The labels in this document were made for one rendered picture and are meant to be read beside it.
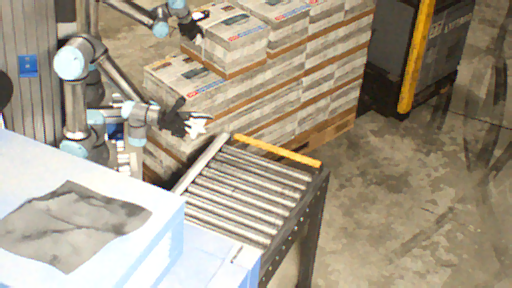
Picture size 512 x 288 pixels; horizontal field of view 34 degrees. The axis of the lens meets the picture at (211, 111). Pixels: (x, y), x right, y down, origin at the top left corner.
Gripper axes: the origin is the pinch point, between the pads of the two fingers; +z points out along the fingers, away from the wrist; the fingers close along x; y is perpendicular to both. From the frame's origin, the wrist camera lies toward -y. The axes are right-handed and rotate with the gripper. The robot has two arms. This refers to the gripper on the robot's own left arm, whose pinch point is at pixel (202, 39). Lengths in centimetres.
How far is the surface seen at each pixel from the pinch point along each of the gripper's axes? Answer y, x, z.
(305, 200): 38, 104, 0
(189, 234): 91, 147, -117
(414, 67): -100, 37, 120
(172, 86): 28.7, 5.2, 2.3
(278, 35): -31.3, 18.1, 20.5
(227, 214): 65, 89, -15
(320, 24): -58, 19, 41
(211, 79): 11.5, 12.4, 12.2
